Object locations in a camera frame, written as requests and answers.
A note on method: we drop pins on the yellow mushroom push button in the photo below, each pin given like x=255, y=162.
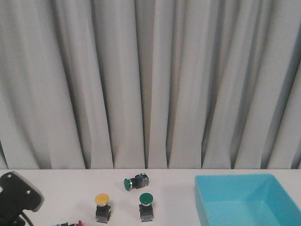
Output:
x=103, y=210

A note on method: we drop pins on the light blue plastic box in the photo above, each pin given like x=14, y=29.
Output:
x=244, y=200

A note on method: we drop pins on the lying green push button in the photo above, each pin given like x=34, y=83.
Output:
x=139, y=181

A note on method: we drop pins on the white pleated curtain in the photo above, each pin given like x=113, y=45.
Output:
x=150, y=84

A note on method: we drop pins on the upright green push button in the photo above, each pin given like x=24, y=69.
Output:
x=145, y=207

